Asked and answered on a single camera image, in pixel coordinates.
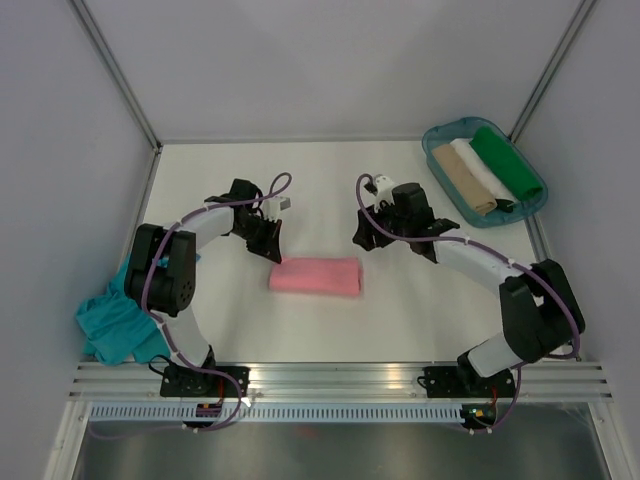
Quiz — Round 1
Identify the rolled white t shirt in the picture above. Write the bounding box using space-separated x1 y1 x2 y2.
450 138 516 202

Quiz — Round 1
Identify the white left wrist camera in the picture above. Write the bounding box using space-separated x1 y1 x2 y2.
262 196 291 222

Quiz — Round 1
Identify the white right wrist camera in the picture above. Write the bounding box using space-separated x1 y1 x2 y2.
365 175 397 211

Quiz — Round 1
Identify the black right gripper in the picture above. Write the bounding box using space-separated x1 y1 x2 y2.
352 197 411 252

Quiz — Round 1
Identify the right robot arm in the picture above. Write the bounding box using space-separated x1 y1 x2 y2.
352 174 586 396

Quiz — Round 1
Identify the rolled green t shirt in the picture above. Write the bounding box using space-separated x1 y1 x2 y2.
470 126 543 201

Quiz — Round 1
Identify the aluminium frame post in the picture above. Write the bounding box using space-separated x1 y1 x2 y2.
68 0 162 153
508 0 599 143

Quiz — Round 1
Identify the aluminium mounting rail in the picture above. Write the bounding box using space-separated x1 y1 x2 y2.
68 361 613 403

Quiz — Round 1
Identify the pink t shirt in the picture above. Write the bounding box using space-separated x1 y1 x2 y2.
268 257 362 297

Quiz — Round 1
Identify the left aluminium frame post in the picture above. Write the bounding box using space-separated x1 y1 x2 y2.
68 0 162 153

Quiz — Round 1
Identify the white slotted cable duct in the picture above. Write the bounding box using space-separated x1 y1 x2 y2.
89 402 463 424

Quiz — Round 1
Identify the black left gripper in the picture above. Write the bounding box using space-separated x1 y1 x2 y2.
232 216 282 265

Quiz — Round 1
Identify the right aluminium frame post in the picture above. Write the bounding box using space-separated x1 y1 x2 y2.
508 0 599 143

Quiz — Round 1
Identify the blue plastic bin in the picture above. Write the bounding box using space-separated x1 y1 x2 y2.
422 117 548 228

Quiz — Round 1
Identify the rolled beige t shirt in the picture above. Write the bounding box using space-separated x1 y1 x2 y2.
432 144 497 216

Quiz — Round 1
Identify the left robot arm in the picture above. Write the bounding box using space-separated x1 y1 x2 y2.
124 179 291 400

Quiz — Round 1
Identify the teal t shirt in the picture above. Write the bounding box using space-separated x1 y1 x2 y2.
74 249 204 367

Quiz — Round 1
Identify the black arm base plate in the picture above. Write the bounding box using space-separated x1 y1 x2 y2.
160 364 250 398

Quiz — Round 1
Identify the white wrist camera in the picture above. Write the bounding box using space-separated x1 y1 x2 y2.
262 196 291 222
365 175 397 211

